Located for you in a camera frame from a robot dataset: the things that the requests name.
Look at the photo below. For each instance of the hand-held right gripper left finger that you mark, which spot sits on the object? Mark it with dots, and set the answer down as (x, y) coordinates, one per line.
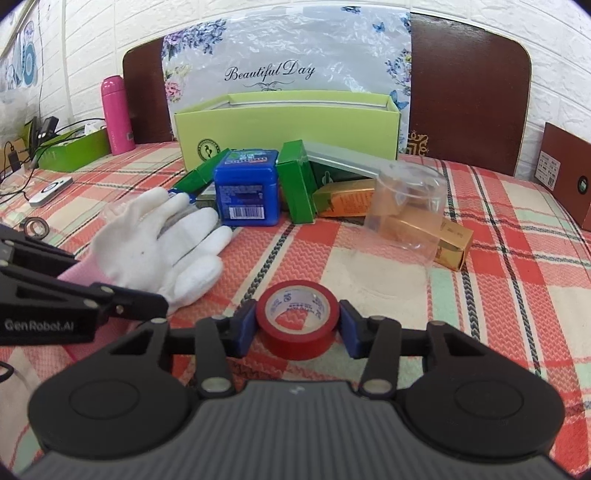
(244, 330)

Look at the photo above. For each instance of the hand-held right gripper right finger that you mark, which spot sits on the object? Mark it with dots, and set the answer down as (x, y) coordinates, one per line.
(351, 333)

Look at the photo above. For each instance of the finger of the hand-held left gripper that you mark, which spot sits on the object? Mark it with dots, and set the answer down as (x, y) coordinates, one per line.
(37, 251)
(134, 302)

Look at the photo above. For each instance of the red tape roll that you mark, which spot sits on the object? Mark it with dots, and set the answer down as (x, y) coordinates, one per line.
(295, 344)

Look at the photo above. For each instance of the orange box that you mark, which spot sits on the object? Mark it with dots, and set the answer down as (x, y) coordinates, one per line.
(341, 198)

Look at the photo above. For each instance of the light green cardboard box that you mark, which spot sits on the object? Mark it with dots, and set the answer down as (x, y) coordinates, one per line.
(286, 124)

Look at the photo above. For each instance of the person's left forearm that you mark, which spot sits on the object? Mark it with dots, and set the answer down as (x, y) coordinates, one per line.
(76, 273)

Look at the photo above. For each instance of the person's left hand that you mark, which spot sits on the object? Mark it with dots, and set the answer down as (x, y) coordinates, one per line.
(138, 244)

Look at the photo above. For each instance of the white flat device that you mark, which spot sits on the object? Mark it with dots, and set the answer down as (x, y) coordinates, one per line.
(48, 191)

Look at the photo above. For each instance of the green tissue box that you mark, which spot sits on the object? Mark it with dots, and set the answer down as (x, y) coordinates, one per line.
(78, 150)

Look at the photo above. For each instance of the black charger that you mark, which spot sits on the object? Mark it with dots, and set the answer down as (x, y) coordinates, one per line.
(46, 127)

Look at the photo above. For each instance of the gold box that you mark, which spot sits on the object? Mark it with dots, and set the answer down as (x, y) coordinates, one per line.
(452, 240)

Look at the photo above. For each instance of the flat dark green box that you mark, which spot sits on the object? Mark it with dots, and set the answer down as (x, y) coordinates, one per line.
(198, 177)

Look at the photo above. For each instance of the blue square box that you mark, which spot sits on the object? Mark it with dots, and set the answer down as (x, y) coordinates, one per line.
(247, 184)

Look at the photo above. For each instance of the small green box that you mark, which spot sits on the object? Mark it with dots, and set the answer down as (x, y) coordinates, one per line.
(295, 184)

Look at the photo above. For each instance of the pink bottle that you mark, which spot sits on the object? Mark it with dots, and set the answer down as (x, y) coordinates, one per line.
(117, 115)

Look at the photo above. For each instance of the clear plastic cup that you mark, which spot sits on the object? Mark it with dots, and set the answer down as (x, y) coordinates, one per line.
(406, 184)

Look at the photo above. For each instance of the plaid blanket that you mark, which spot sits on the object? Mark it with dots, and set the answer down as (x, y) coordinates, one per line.
(508, 300)

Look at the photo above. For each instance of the silver tin box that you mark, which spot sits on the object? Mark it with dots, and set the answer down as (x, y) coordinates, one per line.
(346, 159)

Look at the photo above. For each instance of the brown wooden headboard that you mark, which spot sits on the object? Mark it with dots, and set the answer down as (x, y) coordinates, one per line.
(461, 92)

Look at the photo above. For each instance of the brown cardboard box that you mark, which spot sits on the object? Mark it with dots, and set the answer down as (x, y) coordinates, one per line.
(565, 175)

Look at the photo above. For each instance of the floral plastic bag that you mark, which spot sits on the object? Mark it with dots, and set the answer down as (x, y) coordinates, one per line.
(286, 46)

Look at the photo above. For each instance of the blue wall sticker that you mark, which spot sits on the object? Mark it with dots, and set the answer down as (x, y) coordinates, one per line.
(23, 64)

